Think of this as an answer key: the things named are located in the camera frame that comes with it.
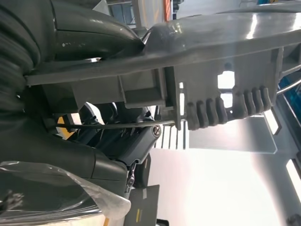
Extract clear plastic film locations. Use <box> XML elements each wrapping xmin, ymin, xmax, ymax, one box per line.
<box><xmin>0</xmin><ymin>161</ymin><xmax>131</xmax><ymax>226</ymax></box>

